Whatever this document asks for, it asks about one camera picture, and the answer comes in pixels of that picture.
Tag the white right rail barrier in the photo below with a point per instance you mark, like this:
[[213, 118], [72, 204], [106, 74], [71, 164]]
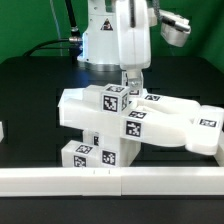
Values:
[[220, 151]]

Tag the white chair back frame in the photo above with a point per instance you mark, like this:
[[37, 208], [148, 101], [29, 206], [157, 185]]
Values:
[[153, 119]]

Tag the white rail barrier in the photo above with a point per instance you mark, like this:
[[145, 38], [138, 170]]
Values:
[[111, 182], [220, 151], [1, 131]]

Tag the white left rail barrier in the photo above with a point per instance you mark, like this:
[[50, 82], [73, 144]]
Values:
[[1, 131]]

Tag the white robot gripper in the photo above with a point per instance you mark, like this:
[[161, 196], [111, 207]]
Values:
[[133, 39]]

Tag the white front rail barrier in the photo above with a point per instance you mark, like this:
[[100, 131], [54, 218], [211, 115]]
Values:
[[111, 182]]

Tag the white tagged cube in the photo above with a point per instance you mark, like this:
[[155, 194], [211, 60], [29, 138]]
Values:
[[125, 83], [114, 98]]

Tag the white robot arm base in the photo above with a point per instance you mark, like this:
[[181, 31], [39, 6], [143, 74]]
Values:
[[99, 41]]

